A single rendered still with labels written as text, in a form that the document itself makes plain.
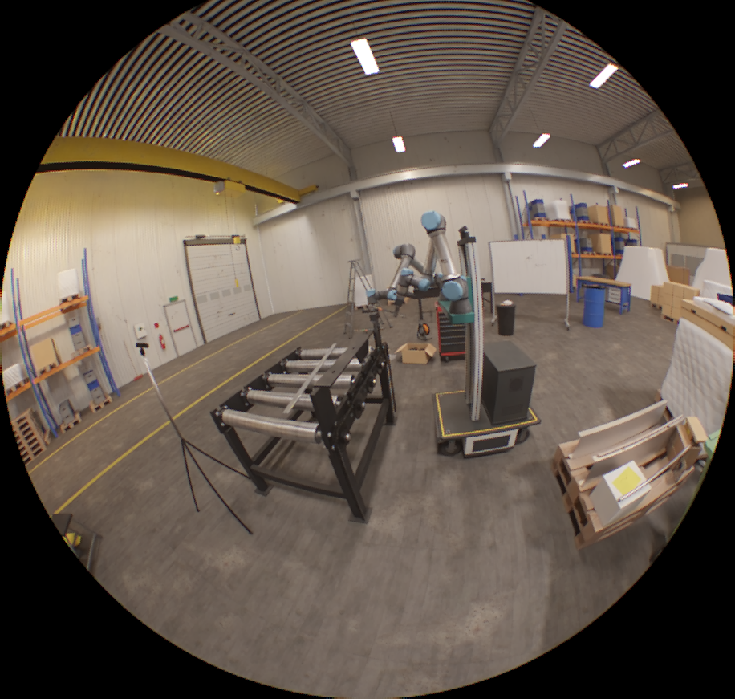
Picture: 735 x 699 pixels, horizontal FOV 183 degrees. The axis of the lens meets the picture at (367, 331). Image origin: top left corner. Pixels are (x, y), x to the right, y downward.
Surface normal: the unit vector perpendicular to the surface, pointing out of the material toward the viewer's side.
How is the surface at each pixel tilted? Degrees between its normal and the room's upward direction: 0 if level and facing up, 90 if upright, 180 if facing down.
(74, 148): 90
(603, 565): 0
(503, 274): 90
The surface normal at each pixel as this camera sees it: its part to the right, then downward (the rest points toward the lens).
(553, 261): -0.63, 0.30
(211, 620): -0.16, -0.95
